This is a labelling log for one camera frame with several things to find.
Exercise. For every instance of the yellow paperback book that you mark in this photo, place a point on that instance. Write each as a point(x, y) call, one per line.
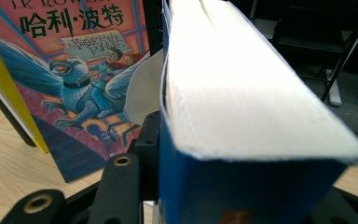
point(0, 71)

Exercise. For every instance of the black hardcover book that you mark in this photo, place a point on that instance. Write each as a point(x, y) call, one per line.
point(9, 115)

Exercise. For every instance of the white expandable bookend rack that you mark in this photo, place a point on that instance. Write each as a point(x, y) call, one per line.
point(144, 93)

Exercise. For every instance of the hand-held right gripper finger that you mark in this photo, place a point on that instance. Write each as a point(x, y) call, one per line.
point(149, 149)

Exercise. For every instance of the white desk frame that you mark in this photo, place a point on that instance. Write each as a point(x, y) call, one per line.
point(334, 90)

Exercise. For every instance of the black folding chair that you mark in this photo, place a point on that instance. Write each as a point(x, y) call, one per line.
point(307, 40)

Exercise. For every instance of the blue paperback book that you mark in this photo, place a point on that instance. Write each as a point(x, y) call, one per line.
point(245, 109)

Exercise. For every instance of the red illustrated book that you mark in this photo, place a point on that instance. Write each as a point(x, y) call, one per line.
point(74, 77)

